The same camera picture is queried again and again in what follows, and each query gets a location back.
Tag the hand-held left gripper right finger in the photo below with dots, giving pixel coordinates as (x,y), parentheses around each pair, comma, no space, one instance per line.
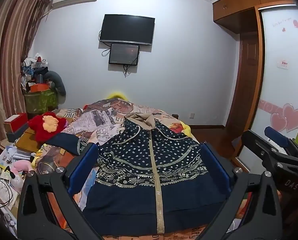
(215,167)

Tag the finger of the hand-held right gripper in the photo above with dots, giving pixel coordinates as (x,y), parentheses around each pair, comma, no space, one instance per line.
(276,135)
(256,145)

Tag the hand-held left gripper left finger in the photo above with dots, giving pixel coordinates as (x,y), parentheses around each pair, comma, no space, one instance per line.
(87,162)

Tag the navy patterned zip hoodie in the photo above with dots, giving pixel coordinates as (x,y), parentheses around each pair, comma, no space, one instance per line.
(139,192)

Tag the newspaper print bed sheet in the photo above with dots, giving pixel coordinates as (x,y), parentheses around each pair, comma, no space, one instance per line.
(101,125)

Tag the wooden wardrobe with heart stickers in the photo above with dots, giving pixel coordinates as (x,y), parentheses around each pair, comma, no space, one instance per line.
(281,80)

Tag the red plush toy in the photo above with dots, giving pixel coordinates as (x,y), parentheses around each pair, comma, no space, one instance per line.
(40,128)

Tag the pink plush toy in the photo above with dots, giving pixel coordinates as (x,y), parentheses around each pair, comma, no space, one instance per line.
(23,165)

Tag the brown cardboard box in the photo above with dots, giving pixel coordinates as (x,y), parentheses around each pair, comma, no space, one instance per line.
(26,138)

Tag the yellow plush toy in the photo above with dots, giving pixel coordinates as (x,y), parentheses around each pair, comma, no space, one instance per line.
(116,95)

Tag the red box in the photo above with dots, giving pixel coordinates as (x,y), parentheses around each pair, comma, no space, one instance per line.
(15,122)

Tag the grey neck pillow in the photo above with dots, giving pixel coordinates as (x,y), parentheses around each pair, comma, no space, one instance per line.
(57,82)

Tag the orange box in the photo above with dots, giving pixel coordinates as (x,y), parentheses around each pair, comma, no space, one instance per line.
(39,87)

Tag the pile of household clutter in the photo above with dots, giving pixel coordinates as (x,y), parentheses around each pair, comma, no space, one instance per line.
(34,67)

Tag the brown striped curtain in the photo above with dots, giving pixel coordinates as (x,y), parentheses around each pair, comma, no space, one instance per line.
(6,62)

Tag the small black wall monitor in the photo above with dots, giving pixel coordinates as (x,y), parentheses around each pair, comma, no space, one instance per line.
(124,54)

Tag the black wall television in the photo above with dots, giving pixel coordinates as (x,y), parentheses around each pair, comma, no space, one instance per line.
(127,28)

